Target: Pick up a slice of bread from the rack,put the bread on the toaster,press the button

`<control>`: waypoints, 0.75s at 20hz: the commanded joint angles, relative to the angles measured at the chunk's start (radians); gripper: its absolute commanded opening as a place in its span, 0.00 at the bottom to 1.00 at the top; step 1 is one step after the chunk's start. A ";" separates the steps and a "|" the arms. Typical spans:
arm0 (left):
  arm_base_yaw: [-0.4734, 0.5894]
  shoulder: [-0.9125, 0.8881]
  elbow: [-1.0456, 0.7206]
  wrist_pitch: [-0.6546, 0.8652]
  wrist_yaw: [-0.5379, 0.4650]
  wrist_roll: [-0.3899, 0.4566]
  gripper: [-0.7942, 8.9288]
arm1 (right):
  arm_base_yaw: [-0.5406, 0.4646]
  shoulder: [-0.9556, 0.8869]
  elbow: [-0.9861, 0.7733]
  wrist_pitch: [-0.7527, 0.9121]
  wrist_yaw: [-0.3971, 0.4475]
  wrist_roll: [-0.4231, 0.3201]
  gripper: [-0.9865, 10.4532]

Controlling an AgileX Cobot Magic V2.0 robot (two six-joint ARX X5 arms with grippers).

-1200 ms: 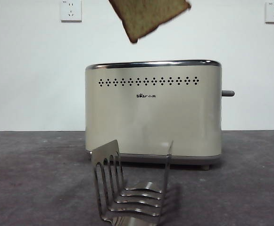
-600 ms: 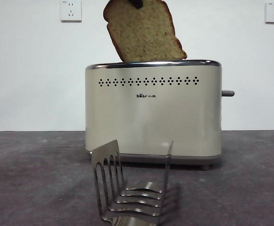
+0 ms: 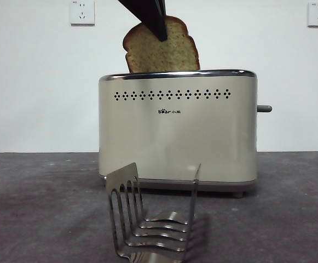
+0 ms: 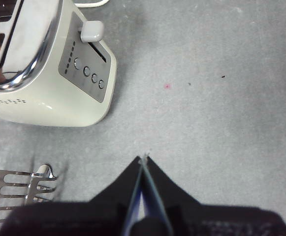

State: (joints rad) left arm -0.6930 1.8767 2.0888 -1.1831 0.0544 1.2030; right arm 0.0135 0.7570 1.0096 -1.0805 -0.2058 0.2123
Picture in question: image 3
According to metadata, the stainless steel toast rack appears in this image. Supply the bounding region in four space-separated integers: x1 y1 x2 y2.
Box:
105 162 203 263

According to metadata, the brown-crusted bread slice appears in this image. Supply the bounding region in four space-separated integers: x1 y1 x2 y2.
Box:
122 15 201 74

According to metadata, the cream toaster with chrome top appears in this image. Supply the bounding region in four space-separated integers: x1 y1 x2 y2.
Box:
98 68 258 199

